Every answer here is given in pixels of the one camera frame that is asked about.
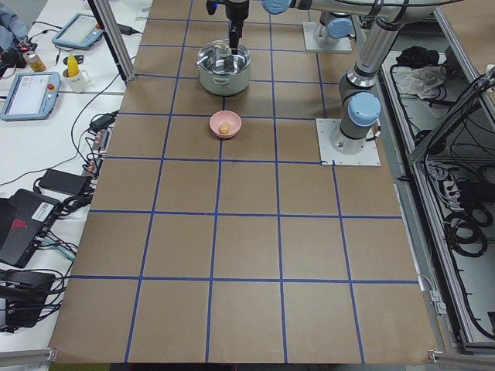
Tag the orange drink can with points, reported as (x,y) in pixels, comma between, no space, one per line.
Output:
(34,61)

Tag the aluminium frame post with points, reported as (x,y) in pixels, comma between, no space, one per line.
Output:
(105,19)

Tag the white mug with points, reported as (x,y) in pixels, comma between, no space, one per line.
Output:
(79,83)

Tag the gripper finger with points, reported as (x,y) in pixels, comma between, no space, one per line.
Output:
(233,37)
(240,26)

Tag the glass pot lid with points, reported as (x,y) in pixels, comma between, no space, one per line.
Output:
(216,58)

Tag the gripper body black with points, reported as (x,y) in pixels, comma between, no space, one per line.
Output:
(236,9)

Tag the black power brick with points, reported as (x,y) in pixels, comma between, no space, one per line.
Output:
(64,182)

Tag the far teach pendant tablet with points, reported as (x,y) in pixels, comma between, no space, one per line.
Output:
(81,32)

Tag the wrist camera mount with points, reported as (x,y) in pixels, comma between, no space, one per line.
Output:
(212,6)

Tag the white crumpled cloth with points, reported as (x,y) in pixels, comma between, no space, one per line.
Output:
(424,82)

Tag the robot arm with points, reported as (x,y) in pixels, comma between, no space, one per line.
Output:
(361,108)
(278,7)

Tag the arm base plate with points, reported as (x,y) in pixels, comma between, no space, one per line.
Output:
(337,149)
(333,38)

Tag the black device box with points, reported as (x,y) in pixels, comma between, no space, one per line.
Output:
(23,297)

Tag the yellow banana in mug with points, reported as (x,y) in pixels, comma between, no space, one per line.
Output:
(72,66)

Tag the brown egg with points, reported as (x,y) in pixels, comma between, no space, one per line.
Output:
(224,128)

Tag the pale green steel pot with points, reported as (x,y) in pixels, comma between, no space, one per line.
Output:
(225,86)

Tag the black computer box red logo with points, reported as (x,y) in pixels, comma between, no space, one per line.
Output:
(26,217)

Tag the pink bowl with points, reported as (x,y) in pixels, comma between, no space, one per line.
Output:
(225,116)

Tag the black cloth bundle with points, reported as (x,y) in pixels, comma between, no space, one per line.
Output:
(418,57)

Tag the near teach pendant tablet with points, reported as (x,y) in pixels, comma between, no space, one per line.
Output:
(32,96)

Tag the black power adapter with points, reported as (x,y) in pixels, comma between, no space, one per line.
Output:
(102,121)

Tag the teach pendant tablet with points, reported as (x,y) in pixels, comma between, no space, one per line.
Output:
(32,96)
(81,32)

